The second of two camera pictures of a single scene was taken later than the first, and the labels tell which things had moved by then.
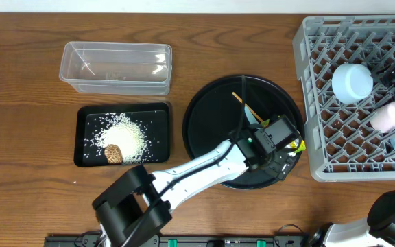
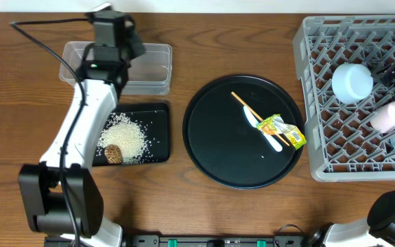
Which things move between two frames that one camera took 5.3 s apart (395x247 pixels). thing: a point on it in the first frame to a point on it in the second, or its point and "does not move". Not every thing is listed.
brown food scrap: x=113 y=154 does not move
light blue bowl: x=352 y=82 does not move
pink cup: x=388 y=117 does not move
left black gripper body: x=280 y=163 to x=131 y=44
